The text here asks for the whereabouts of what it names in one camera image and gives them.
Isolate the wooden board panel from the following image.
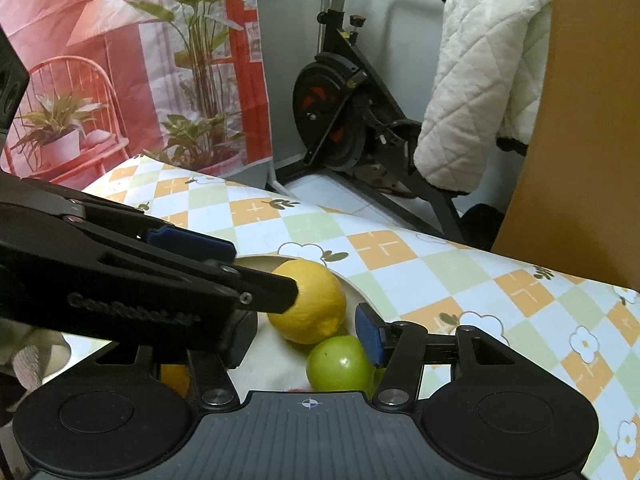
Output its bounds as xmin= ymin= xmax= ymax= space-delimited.
xmin=492 ymin=0 xmax=639 ymax=288

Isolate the white quilted blanket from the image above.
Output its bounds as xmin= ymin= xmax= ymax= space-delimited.
xmin=413 ymin=0 xmax=551 ymax=193

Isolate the dark orange mandarin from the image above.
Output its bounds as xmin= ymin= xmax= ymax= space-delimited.
xmin=160 ymin=364 xmax=191 ymax=398

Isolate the black exercise bike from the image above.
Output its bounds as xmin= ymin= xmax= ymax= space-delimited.
xmin=290 ymin=0 xmax=528 ymax=246

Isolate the red printed backdrop cloth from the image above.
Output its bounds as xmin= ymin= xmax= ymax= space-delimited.
xmin=1 ymin=0 xmax=272 ymax=188

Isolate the grey gloved hand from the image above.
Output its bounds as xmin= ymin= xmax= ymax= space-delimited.
xmin=0 ymin=318 xmax=70 ymax=392

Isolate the large yellow lemon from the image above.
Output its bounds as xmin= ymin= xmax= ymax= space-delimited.
xmin=268 ymin=259 xmax=346 ymax=344

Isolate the checkered floral tablecloth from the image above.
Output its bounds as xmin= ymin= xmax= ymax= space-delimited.
xmin=88 ymin=156 xmax=639 ymax=479

